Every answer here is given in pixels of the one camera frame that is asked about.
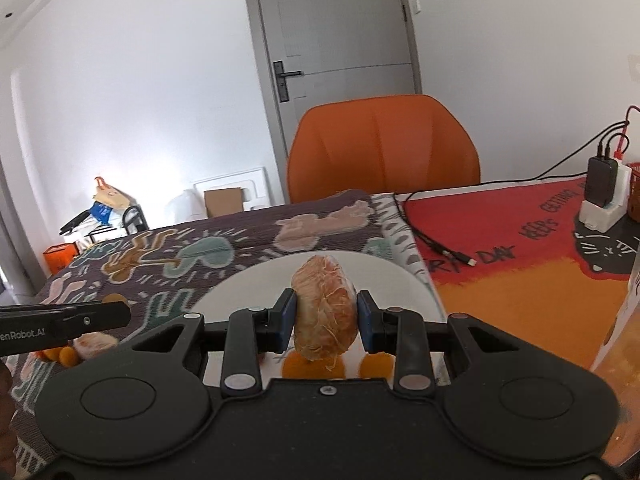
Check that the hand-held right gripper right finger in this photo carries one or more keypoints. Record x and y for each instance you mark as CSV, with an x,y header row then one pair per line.
x,y
364,320

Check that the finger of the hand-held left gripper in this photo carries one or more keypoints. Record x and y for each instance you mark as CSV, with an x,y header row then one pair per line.
x,y
100,316

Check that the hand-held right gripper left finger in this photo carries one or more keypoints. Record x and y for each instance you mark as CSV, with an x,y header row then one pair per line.
x,y
286,320

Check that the peeled citrus piece white pith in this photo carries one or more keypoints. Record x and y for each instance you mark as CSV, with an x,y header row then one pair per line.
x,y
95,346

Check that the peeled orange citrus piece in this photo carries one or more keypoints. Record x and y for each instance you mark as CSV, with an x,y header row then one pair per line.
x,y
325,305

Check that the small yellowish orange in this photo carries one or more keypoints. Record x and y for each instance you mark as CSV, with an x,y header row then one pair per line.
x,y
67,356

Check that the large orange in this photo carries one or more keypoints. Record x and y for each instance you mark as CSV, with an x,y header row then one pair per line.
x,y
300,367

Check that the white round plate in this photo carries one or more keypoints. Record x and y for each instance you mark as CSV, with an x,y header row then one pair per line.
x,y
250,285

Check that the person's left hand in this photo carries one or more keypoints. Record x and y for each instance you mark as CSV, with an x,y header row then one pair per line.
x,y
5,400

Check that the orange box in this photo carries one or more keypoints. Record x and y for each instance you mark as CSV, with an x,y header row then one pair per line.
x,y
60,260

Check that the black folded stand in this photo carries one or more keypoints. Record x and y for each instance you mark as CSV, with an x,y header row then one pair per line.
x,y
77,220

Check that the printed woven blanket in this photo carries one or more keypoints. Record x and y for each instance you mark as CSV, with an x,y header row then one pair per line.
x,y
225,240

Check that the blue bag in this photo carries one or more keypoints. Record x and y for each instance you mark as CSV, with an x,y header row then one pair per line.
x,y
101,212

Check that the tan paper bag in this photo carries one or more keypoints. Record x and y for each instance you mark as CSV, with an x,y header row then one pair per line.
x,y
110,195

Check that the cardboard box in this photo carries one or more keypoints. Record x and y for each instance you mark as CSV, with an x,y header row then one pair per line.
x,y
225,202

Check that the orange red cartoon mat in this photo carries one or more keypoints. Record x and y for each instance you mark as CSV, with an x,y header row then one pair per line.
x,y
500,300

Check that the translucent white container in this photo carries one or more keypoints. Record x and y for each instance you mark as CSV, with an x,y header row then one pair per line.
x,y
185,205

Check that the white foam panel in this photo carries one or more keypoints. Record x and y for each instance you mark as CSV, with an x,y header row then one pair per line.
x,y
252,182

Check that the orange chair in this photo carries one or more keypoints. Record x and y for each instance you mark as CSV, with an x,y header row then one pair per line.
x,y
385,150

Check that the black charger on white dock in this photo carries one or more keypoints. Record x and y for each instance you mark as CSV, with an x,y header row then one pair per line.
x,y
597,217

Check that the clear plastic package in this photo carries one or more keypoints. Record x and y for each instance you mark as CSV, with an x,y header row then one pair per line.
x,y
620,360

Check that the grey door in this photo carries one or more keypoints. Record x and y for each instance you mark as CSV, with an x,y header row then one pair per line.
x,y
340,35

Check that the orange basket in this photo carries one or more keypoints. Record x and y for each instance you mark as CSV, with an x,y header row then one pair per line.
x,y
635,190

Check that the black metal stool frame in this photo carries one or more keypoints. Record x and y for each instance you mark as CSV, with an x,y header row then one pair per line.
x,y
135,219

